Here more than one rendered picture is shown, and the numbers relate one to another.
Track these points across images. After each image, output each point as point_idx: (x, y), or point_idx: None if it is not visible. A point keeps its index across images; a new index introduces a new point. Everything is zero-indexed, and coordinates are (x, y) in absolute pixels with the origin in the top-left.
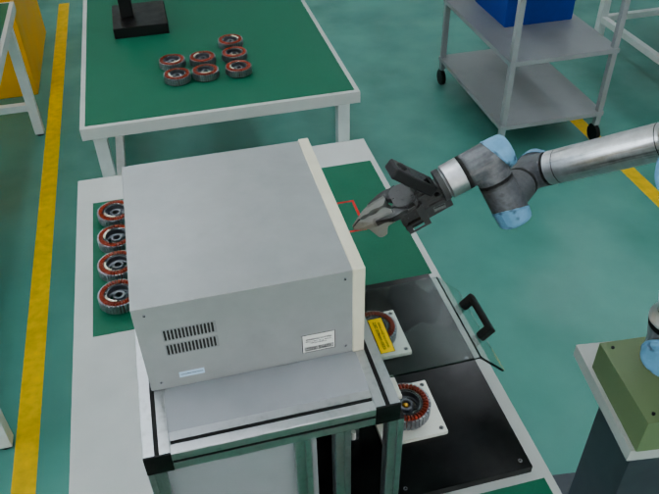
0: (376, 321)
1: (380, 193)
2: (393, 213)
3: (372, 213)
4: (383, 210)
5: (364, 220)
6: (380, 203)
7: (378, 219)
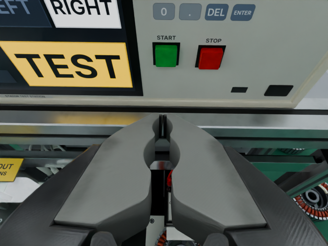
0: (10, 170)
1: (295, 217)
2: (35, 226)
3: (177, 158)
4: (127, 186)
5: (146, 122)
6: (200, 186)
7: (98, 152)
